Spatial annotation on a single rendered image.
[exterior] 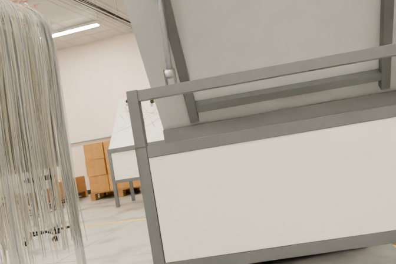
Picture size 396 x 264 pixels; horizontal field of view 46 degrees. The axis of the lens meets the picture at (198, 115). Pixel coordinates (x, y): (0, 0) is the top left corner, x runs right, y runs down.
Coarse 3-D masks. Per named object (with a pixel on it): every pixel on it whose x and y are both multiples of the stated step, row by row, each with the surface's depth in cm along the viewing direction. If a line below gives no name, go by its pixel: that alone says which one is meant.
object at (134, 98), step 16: (368, 48) 152; (384, 48) 151; (288, 64) 154; (304, 64) 154; (320, 64) 153; (336, 64) 153; (176, 80) 161; (192, 80) 158; (208, 80) 157; (224, 80) 156; (240, 80) 156; (256, 80) 157; (128, 96) 160; (144, 96) 159; (160, 96) 159; (144, 128) 162; (144, 144) 159
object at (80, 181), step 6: (78, 180) 940; (84, 180) 966; (60, 186) 870; (78, 186) 936; (84, 186) 961; (48, 192) 856; (60, 192) 867; (78, 192) 931; (84, 192) 959; (36, 198) 864; (48, 198) 856; (30, 210) 864
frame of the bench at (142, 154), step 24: (312, 120) 153; (336, 120) 152; (360, 120) 151; (168, 144) 158; (192, 144) 157; (216, 144) 156; (144, 168) 158; (144, 192) 158; (336, 240) 151; (360, 240) 150; (384, 240) 149
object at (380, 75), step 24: (168, 0) 179; (384, 0) 180; (168, 24) 184; (384, 24) 186; (360, 72) 202; (384, 72) 199; (192, 96) 204; (240, 96) 206; (264, 96) 205; (288, 96) 205; (192, 120) 212
